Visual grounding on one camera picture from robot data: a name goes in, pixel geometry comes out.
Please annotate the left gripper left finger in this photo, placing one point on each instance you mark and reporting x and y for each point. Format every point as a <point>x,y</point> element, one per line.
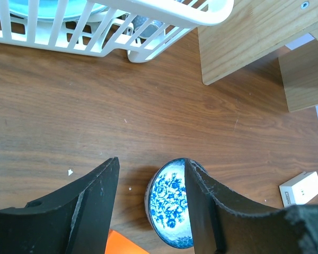
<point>73,219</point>

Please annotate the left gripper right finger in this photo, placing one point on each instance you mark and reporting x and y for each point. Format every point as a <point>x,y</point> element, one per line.
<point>224,221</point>

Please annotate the orange razor package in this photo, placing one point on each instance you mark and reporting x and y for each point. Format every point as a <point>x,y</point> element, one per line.
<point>119,244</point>

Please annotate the blue patterned small bowl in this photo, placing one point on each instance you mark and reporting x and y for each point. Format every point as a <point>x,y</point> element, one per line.
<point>166,205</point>

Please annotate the white slim razor box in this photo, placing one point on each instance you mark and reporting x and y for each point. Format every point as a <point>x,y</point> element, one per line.
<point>300,189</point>

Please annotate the wooden two-tier shelf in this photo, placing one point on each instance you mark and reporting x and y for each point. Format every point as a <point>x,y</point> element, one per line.
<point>253,30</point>

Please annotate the white plastic dish basket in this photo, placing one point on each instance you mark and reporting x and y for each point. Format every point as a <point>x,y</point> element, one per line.
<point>144,29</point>

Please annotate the white plate with card suits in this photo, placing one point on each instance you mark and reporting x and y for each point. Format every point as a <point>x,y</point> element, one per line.
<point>47,9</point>

